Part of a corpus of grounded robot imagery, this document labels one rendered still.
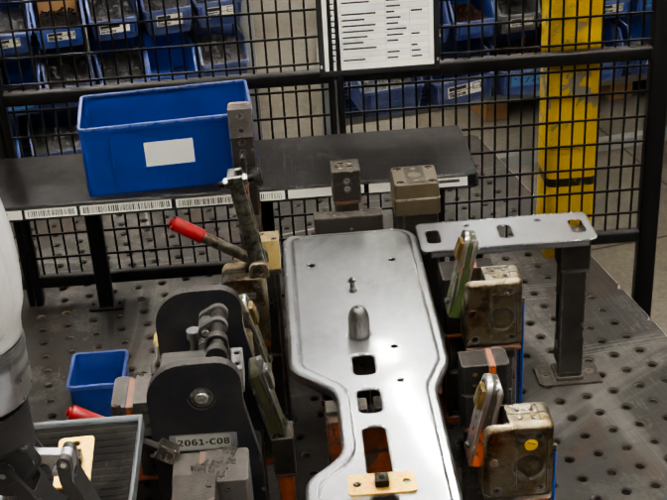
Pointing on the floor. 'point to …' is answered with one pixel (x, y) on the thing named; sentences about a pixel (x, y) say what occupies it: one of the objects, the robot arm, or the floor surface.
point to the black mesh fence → (642, 291)
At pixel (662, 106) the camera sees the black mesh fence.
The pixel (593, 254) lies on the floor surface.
